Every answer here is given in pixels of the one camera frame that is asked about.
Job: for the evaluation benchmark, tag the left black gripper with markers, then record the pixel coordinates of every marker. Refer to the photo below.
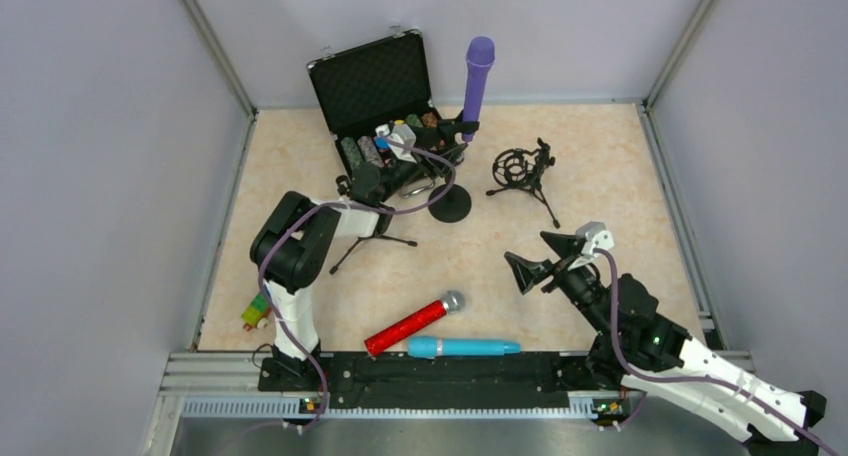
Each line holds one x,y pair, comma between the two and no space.
436,147

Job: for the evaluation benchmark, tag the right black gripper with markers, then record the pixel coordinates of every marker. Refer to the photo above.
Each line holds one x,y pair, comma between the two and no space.
557,267

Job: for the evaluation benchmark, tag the black round base mic stand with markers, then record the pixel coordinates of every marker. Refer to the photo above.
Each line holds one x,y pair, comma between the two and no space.
450,202

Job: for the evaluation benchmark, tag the purple microphone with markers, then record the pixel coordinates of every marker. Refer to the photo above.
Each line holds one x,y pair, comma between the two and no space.
480,57

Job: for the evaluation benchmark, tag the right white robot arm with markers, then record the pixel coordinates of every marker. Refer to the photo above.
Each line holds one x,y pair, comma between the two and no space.
639,348

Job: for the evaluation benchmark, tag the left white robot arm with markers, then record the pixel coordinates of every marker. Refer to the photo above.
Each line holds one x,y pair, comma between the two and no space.
290,251

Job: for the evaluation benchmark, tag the black tripod mic stand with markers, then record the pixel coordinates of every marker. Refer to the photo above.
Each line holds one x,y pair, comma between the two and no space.
365,226

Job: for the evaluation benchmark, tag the orange black chip row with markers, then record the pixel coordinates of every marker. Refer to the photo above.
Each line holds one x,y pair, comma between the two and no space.
430,120

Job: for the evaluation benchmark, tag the green red chip row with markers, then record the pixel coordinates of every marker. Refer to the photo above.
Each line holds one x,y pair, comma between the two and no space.
414,120

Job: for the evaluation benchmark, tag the black poker chip case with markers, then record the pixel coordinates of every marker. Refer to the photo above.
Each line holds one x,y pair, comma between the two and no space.
364,87

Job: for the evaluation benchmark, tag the red glitter microphone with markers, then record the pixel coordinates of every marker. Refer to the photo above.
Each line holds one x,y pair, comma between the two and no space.
449,303

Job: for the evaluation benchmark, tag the green blue chip row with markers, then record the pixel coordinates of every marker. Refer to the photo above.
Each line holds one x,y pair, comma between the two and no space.
352,154

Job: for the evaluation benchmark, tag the light blue microphone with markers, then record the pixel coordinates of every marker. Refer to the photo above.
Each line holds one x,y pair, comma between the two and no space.
429,347

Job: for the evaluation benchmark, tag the colourful toy blocks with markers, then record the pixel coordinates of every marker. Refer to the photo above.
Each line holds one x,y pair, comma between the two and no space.
256,313

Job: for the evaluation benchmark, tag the black shock mount tripod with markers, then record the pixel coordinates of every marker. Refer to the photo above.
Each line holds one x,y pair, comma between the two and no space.
522,170

